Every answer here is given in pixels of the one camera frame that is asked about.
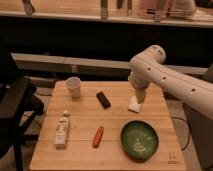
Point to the white glue bottle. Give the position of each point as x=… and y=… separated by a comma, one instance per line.
x=62, y=131

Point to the grey metal rail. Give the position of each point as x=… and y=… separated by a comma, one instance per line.
x=71, y=64

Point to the white paper cup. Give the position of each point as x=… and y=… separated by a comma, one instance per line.
x=73, y=84

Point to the green bowl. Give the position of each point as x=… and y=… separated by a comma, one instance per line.
x=139, y=140

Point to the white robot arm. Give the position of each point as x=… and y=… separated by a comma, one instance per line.
x=147, y=67

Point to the white sponge block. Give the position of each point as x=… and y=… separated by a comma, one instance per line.
x=134, y=105

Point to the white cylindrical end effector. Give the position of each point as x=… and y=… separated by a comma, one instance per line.
x=140, y=95

